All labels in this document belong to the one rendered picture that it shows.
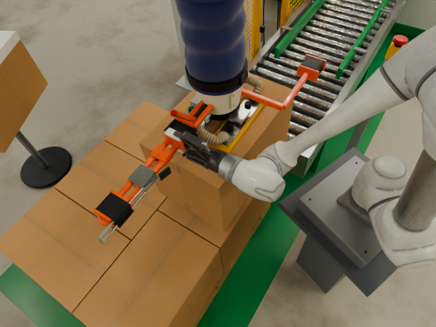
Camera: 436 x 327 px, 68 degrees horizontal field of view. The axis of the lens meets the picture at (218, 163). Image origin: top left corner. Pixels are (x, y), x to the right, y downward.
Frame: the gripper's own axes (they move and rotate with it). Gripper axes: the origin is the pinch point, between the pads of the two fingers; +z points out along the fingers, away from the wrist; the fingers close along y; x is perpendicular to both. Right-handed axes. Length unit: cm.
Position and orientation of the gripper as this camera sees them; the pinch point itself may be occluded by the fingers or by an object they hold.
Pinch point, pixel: (175, 139)
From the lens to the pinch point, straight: 115.7
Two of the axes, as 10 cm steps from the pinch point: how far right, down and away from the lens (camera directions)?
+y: 0.6, 5.7, 8.2
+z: -8.4, -4.2, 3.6
